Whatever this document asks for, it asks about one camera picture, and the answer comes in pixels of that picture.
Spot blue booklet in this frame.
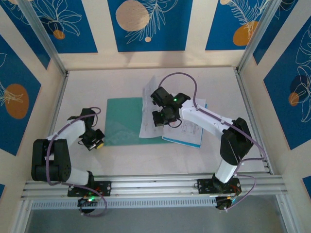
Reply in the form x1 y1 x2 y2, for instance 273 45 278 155
161 103 208 150

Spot white sheet with red stamp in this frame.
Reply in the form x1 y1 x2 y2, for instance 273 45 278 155
138 75 171 139

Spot teal green sheet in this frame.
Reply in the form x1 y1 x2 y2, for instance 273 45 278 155
104 97 176 148

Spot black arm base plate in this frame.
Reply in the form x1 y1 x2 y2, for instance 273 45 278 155
67 180 112 198
197 178 242 195

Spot white technical drawing sheet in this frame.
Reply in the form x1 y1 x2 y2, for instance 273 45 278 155
162 93 207 147

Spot aluminium side frame rail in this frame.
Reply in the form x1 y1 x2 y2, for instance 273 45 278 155
47 72 70 139
234 67 274 174

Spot aluminium corner frame post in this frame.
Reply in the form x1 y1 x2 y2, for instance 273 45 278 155
236 0 280 74
17 0 69 77

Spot aluminium front frame rail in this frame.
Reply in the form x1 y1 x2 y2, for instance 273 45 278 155
20 172 289 201

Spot black controller board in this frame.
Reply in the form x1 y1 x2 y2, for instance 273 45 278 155
77 196 101 207
215 196 236 211

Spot grey slotted cable duct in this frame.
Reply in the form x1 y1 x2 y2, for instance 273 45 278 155
30 197 280 210

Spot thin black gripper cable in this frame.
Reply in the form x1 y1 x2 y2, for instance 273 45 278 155
168 118 183 129

